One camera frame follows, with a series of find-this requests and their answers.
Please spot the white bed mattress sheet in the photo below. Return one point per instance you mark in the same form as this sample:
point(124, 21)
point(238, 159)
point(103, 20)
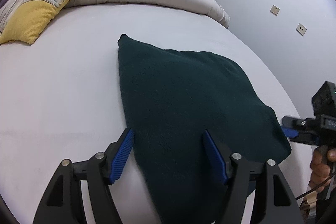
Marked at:
point(60, 96)

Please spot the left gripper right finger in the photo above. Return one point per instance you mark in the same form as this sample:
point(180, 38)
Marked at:
point(274, 201)

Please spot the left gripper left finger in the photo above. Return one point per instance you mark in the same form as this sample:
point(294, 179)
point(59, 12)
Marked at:
point(62, 201)

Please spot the right hand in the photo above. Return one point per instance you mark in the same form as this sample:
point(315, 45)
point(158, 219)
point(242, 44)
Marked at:
point(319, 170)

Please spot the dark green knit sweater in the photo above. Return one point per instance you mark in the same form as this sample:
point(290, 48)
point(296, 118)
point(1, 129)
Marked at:
point(169, 99)

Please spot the upper wall socket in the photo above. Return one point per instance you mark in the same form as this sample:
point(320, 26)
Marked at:
point(274, 10)

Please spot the yellow patterned cushion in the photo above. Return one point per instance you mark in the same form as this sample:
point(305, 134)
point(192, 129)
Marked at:
point(30, 19)

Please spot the wall socket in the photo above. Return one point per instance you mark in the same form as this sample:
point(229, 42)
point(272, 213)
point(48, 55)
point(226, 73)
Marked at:
point(274, 10)
point(301, 29)

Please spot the lower wall socket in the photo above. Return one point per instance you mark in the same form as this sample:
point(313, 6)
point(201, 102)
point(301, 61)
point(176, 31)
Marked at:
point(301, 29)

